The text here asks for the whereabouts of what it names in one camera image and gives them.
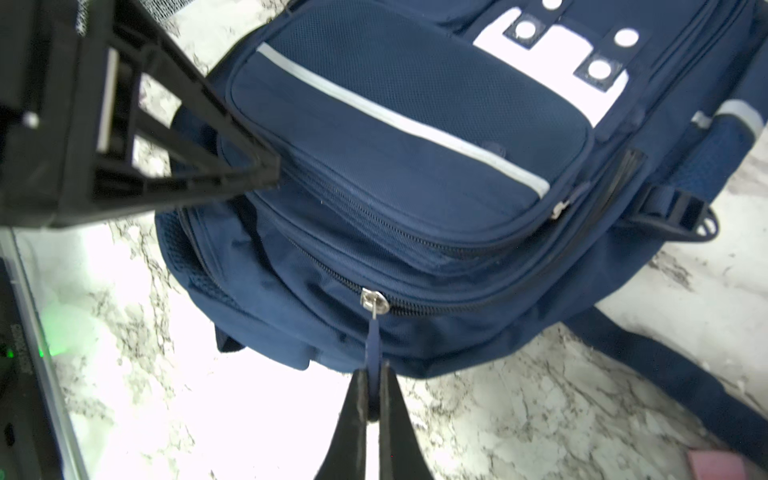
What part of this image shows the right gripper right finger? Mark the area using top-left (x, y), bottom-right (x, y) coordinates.
top-left (379, 364), bottom-right (434, 480)

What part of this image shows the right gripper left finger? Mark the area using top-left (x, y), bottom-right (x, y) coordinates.
top-left (315, 369), bottom-right (369, 480)

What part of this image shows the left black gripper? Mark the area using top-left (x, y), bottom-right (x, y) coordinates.
top-left (1, 1), bottom-right (280, 228)

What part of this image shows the navy blue backpack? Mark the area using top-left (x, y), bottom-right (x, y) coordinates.
top-left (155, 1), bottom-right (767, 464)

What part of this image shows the pink backpack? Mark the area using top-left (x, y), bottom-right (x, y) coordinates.
top-left (687, 450), bottom-right (748, 480)

